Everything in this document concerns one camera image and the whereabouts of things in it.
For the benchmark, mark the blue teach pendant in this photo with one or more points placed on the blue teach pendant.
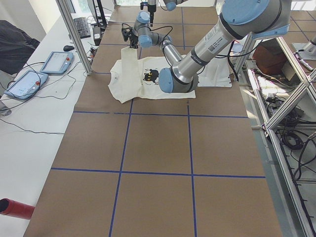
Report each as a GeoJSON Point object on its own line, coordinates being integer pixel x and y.
{"type": "Point", "coordinates": [57, 63]}
{"type": "Point", "coordinates": [27, 85]}

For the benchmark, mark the far blue teach pendant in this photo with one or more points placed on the far blue teach pendant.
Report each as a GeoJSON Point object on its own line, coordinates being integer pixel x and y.
{"type": "Point", "coordinates": [57, 63]}

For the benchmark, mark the aluminium frame rack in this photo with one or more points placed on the aluminium frame rack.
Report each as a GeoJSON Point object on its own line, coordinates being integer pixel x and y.
{"type": "Point", "coordinates": [270, 123]}

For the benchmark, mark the cream long-sleeve cat shirt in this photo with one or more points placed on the cream long-sleeve cat shirt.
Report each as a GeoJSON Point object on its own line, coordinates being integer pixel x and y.
{"type": "Point", "coordinates": [131, 78]}

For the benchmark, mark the red cylinder tube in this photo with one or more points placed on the red cylinder tube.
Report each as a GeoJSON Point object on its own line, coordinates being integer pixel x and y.
{"type": "Point", "coordinates": [16, 209]}

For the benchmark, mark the black computer mouse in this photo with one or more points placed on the black computer mouse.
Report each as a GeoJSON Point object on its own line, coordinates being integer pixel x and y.
{"type": "Point", "coordinates": [68, 48]}

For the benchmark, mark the seated person in black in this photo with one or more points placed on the seated person in black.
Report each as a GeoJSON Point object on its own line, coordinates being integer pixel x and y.
{"type": "Point", "coordinates": [16, 47]}

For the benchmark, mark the black keyboard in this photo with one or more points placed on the black keyboard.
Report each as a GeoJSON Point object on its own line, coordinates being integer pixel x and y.
{"type": "Point", "coordinates": [82, 27]}

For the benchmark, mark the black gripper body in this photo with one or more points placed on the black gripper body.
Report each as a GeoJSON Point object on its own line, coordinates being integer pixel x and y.
{"type": "Point", "coordinates": [133, 39]}

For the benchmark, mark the aluminium frame post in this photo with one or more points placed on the aluminium frame post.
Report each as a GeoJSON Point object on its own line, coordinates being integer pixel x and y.
{"type": "Point", "coordinates": [68, 20]}

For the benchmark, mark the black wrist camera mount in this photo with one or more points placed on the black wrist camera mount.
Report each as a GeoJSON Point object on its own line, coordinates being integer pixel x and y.
{"type": "Point", "coordinates": [127, 32]}

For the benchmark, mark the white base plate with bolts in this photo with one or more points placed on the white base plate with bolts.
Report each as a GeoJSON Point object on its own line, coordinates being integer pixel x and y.
{"type": "Point", "coordinates": [215, 74]}

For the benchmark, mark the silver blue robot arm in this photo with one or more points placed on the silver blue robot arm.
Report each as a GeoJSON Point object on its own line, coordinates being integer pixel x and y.
{"type": "Point", "coordinates": [151, 5]}
{"type": "Point", "coordinates": [264, 19]}

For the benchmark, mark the near blue teach pendant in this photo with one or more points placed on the near blue teach pendant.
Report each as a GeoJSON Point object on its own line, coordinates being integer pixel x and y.
{"type": "Point", "coordinates": [27, 85]}

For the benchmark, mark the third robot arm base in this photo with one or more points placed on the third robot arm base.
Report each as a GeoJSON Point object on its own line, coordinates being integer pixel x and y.
{"type": "Point", "coordinates": [306, 51]}

